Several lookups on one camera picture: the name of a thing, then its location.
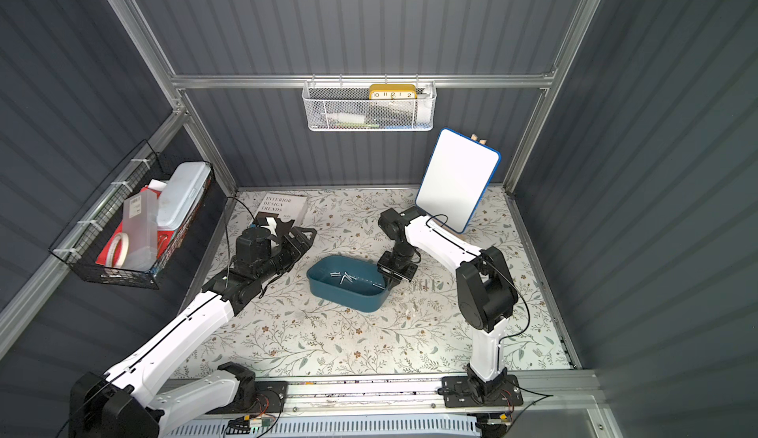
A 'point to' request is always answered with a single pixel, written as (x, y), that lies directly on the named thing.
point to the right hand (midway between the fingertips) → (388, 282)
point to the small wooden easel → (481, 140)
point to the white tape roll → (112, 251)
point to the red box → (163, 235)
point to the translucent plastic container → (140, 225)
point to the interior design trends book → (288, 207)
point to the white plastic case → (180, 192)
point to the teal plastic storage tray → (347, 283)
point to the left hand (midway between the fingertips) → (312, 239)
